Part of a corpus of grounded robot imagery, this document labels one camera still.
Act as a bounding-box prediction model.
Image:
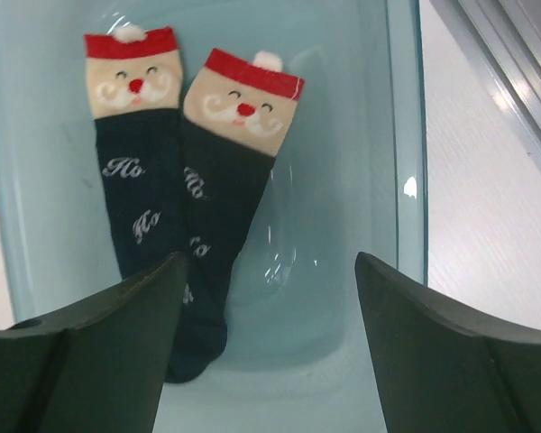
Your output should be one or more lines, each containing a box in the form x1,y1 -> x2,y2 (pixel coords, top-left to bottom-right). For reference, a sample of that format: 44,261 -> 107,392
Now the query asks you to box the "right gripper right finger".
355,253 -> 541,433

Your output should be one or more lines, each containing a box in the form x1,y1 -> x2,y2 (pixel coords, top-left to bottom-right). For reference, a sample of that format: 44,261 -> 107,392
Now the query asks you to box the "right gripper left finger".
0,253 -> 187,432

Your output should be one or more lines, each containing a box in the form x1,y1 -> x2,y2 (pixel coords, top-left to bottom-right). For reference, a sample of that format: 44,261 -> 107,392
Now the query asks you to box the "navy santa sock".
84,24 -> 188,279
165,49 -> 305,384

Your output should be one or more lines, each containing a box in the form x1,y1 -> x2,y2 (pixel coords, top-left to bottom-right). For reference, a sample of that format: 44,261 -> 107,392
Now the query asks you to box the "teal plastic basin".
0,1 -> 427,432

